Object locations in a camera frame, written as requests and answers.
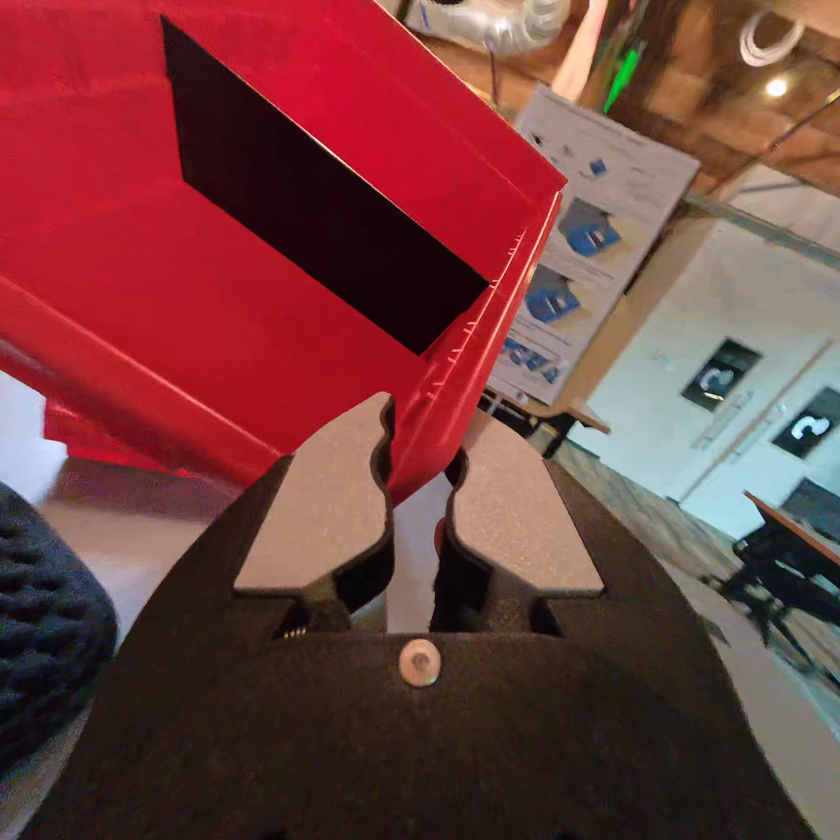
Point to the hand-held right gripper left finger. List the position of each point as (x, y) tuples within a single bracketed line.
[(321, 518)]

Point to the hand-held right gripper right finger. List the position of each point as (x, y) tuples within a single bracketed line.
[(525, 525)]

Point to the red plastic bin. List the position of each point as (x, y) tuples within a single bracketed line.
[(131, 295)]

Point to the black phone icon sign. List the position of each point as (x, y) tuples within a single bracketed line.
[(807, 423), (722, 374)]

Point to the black office chair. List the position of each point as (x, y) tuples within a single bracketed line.
[(774, 571)]

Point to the wooden office desk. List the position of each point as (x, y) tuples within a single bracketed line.
[(800, 531)]

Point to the black rectangular bin label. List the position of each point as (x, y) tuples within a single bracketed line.
[(315, 197)]

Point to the printed instruction poster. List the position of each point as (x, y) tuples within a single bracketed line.
[(610, 197)]

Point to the green ceiling light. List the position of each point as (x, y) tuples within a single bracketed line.
[(623, 75)]

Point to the round ceiling light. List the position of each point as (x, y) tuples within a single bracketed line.
[(776, 86)]

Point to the silver ventilation duct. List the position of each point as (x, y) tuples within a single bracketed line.
[(499, 29)]

